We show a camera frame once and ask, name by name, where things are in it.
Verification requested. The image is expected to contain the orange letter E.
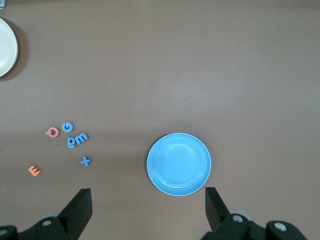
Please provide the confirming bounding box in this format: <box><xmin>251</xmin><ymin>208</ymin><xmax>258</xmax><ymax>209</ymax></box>
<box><xmin>27</xmin><ymin>165</ymin><xmax>41</xmax><ymax>177</ymax></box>

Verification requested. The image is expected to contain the blue plate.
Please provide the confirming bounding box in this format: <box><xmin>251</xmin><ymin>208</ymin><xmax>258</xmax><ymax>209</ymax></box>
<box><xmin>146</xmin><ymin>132</ymin><xmax>212</xmax><ymax>197</ymax></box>

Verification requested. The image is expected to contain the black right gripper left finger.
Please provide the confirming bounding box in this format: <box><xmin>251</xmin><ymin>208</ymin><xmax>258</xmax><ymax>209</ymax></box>
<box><xmin>0</xmin><ymin>188</ymin><xmax>94</xmax><ymax>240</ymax></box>

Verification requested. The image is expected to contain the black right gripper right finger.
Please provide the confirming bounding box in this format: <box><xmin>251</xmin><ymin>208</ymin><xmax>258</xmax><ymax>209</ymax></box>
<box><xmin>201</xmin><ymin>186</ymin><xmax>309</xmax><ymax>240</ymax></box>

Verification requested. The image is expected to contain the blue letter a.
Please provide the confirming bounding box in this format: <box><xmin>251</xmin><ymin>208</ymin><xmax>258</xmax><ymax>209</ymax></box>
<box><xmin>66</xmin><ymin>136</ymin><xmax>78</xmax><ymax>150</ymax></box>

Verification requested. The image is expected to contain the pink letter Q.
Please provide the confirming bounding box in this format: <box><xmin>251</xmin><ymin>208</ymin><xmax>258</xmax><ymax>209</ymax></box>
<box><xmin>45</xmin><ymin>126</ymin><xmax>61</xmax><ymax>139</ymax></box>

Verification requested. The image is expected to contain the cream plate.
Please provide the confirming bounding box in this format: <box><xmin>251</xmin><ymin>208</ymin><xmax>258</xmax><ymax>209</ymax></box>
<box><xmin>0</xmin><ymin>17</ymin><xmax>19</xmax><ymax>78</ymax></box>

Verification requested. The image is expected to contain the blue letter m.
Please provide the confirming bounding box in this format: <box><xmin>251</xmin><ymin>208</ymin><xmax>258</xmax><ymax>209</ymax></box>
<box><xmin>74</xmin><ymin>132</ymin><xmax>89</xmax><ymax>145</ymax></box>

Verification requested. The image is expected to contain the brown table mat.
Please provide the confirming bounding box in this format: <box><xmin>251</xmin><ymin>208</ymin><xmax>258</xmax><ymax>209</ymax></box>
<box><xmin>0</xmin><ymin>0</ymin><xmax>320</xmax><ymax>240</ymax></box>

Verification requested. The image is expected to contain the blue letter G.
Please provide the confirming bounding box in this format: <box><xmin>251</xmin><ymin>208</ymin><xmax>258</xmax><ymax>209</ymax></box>
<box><xmin>61</xmin><ymin>121</ymin><xmax>75</xmax><ymax>133</ymax></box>

